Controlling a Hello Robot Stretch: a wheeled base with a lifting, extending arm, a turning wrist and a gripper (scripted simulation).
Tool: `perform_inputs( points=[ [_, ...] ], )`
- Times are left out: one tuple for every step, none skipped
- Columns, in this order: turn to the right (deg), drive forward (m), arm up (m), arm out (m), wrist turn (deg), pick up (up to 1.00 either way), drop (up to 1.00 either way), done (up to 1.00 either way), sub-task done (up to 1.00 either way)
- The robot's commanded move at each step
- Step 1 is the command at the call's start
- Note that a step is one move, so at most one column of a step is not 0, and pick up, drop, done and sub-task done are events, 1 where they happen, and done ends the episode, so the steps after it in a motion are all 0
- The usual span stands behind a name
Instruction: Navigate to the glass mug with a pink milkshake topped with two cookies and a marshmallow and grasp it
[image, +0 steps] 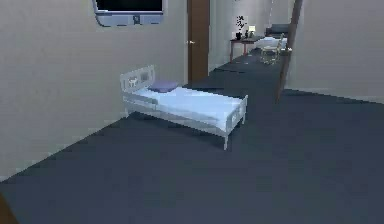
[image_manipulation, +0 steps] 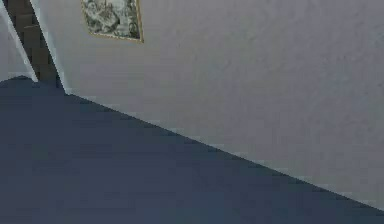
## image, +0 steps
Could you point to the white small bed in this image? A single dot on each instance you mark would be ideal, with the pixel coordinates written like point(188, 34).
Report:
point(196, 106)

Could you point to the black potted house plant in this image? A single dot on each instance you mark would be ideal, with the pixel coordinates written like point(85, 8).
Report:
point(239, 27)

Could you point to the purple pillow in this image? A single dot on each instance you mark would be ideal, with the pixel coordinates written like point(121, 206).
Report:
point(163, 86)

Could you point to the small yellow table lamp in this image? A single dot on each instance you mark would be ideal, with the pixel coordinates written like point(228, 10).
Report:
point(251, 30)

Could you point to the brown open room door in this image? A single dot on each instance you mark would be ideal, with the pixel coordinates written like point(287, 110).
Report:
point(289, 46)

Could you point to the dark red side table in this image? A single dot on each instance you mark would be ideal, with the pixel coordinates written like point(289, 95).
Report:
point(244, 42)

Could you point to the grey wall television set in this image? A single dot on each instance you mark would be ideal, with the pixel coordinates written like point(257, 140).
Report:
point(129, 11)

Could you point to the dark grey sofa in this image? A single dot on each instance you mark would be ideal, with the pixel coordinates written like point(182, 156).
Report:
point(277, 29)

